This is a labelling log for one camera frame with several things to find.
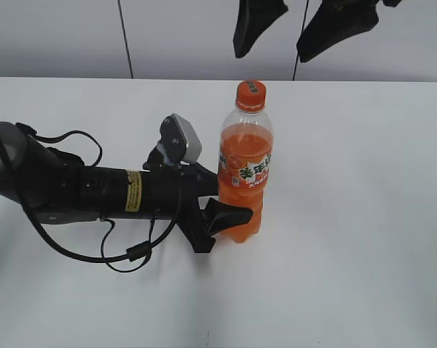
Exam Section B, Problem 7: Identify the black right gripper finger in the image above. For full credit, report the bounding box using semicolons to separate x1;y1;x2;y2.
233;0;288;58
296;0;379;63

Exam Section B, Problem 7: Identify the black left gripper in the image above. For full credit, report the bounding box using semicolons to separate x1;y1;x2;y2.
141;144;253;253

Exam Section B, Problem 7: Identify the orange soda plastic bottle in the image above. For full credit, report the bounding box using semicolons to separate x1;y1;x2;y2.
217;104;275;244

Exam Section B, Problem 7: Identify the orange bottle cap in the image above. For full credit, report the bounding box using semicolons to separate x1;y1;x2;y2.
236;80;267;112

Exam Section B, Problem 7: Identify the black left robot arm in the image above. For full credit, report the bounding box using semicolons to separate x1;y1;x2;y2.
0;114;253;253

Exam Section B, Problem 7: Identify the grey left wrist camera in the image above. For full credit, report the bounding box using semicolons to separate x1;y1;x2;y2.
159;113;202;165

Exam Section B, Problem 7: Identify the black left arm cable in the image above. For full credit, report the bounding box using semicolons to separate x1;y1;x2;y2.
0;121;183;273

